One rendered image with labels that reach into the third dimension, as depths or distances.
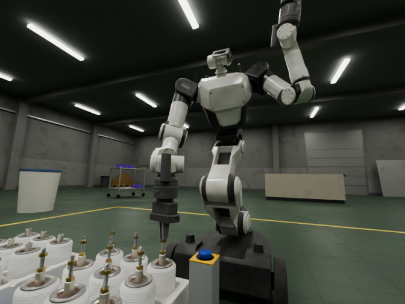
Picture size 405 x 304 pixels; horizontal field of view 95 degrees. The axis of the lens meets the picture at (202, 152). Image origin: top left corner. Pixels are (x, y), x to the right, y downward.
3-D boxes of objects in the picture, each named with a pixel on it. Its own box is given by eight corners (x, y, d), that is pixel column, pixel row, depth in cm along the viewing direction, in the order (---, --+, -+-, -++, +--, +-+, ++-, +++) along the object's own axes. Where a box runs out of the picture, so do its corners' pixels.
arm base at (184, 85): (172, 110, 109) (175, 93, 112) (194, 113, 111) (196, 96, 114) (173, 94, 95) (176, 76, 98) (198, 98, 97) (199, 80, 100)
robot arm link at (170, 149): (149, 175, 66) (155, 159, 79) (175, 176, 67) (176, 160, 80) (149, 159, 64) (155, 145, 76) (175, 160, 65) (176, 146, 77)
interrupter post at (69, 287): (75, 291, 48) (77, 277, 48) (72, 297, 45) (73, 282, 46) (64, 292, 47) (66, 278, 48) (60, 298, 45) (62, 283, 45)
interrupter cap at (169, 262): (174, 268, 61) (174, 266, 61) (150, 271, 59) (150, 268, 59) (172, 259, 68) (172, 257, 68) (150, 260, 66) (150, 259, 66)
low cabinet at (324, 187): (266, 195, 718) (266, 175, 729) (328, 198, 647) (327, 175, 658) (265, 199, 557) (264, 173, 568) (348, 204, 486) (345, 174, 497)
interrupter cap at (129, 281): (143, 291, 48) (144, 288, 48) (118, 286, 50) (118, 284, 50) (156, 276, 56) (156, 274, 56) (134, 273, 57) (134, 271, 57)
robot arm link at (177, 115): (156, 143, 95) (167, 107, 103) (181, 149, 98) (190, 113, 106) (158, 135, 85) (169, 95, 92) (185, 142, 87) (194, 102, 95)
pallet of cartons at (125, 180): (125, 186, 1277) (125, 174, 1289) (138, 186, 1238) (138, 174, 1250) (107, 186, 1140) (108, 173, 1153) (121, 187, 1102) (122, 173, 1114)
